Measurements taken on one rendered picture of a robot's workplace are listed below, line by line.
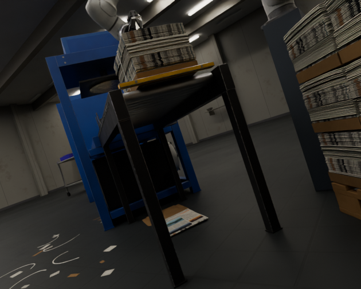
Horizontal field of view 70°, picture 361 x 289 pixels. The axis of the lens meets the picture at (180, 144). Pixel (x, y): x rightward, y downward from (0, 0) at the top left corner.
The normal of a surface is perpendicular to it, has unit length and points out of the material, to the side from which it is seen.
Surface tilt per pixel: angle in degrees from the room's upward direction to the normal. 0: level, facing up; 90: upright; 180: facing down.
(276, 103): 90
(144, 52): 90
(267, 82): 90
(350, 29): 90
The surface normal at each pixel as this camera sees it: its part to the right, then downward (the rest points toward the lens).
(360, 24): -0.95, 0.32
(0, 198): 0.76, -0.24
